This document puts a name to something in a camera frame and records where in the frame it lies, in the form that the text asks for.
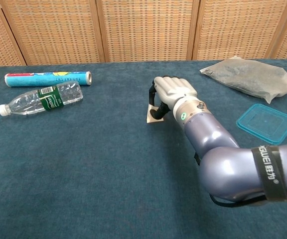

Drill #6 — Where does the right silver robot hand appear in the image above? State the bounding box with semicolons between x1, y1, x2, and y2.
147;75;199;120

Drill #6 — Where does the yellow sticky note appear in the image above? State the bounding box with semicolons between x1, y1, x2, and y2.
145;104;165;124

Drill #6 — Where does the grey granule filled bag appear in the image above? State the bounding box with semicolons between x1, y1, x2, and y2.
199;56;287;105

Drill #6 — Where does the blue translucent container lid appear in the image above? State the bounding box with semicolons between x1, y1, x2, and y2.
236;103;287;146

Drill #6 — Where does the blue velvet tablecloth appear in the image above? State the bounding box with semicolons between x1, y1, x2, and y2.
0;58;287;239

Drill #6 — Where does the blue printed wrap roll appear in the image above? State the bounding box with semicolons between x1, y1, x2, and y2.
4;71;92;88

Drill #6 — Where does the clear plastic water bottle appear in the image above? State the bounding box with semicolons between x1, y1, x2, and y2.
0;81;84;117

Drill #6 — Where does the black velcro strap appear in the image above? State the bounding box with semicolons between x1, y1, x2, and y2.
251;145;287;202

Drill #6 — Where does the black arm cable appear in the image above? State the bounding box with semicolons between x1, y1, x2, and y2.
193;152;287;208

